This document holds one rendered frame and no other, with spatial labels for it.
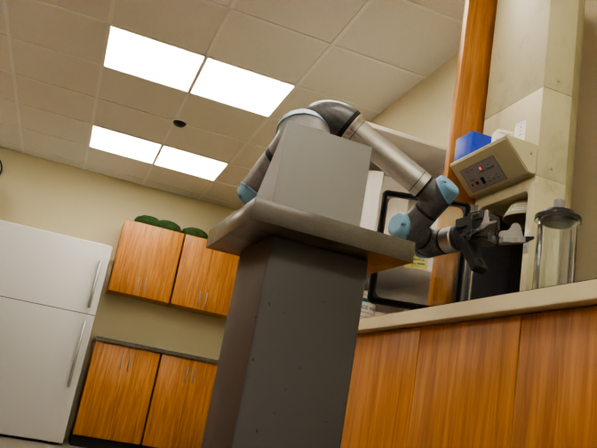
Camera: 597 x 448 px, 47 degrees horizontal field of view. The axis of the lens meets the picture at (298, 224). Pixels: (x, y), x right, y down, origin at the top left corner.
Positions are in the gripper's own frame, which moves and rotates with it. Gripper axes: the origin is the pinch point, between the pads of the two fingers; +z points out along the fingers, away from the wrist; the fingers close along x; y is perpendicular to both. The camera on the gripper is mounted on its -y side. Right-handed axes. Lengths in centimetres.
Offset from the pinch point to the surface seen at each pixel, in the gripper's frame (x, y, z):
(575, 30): 34, 81, -6
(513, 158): 17.6, 32.2, -16.2
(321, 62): 59, 164, -195
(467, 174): 23, 35, -39
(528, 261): 23.3, 0.6, -14.2
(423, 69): 103, 161, -152
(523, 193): 26.0, 24.1, -18.5
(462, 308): -10.0, -21.5, -7.9
